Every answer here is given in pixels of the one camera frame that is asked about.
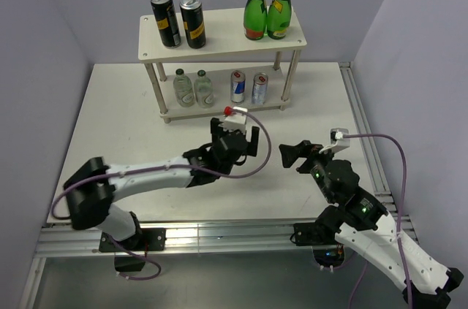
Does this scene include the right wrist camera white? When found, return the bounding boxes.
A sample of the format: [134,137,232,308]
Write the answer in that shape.
[319,128,350,154]

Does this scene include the black can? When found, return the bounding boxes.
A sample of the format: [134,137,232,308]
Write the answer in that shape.
[151,0,181,48]
[179,0,206,49]

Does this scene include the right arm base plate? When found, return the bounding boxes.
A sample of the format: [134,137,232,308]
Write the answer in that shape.
[290,221,347,270]

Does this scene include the green bottle yellow label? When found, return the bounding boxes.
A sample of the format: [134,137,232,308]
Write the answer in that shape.
[267,0,292,39]

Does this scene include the white two-tier shelf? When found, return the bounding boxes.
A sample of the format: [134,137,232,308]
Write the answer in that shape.
[138,8,307,123]

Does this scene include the black can front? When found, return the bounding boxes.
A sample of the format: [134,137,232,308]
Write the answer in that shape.
[151,0,181,48]

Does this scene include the green bottle red label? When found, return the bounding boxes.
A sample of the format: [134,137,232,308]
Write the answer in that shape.
[243,0,267,40]

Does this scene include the blue silver can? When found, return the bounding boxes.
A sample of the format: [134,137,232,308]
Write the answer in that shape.
[230,70,246,103]
[252,72,268,105]

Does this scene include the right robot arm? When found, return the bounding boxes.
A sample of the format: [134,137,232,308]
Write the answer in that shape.
[279,140,464,308]

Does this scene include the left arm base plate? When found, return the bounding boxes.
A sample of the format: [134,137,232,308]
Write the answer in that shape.
[98,228,166,272]

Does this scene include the clear Chang bottle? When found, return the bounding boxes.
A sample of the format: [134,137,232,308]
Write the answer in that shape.
[173,68,195,107]
[194,69,214,108]

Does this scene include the aluminium rail frame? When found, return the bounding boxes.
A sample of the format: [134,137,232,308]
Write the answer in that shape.
[19,62,397,308]

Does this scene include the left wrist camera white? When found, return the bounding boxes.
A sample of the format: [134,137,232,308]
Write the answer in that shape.
[222,107,248,134]

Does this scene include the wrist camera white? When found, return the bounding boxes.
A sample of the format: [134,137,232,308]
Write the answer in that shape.
[319,128,350,154]
[222,107,248,134]

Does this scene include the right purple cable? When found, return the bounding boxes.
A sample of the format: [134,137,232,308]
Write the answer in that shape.
[341,133,416,309]

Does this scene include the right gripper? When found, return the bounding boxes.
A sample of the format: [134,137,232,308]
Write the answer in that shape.
[278,139,339,202]

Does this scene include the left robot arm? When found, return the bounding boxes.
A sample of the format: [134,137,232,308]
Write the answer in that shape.
[64,117,260,251]

